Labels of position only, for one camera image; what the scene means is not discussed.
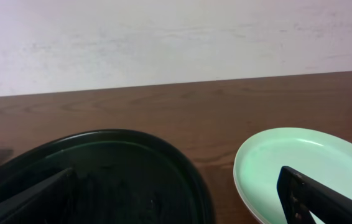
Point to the round black tray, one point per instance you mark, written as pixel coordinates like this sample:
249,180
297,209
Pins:
122,176

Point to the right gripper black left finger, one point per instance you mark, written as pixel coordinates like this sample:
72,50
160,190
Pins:
49,201

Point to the pale green plate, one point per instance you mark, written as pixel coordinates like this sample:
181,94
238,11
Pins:
320,156

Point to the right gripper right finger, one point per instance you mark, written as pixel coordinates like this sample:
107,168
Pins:
302,198

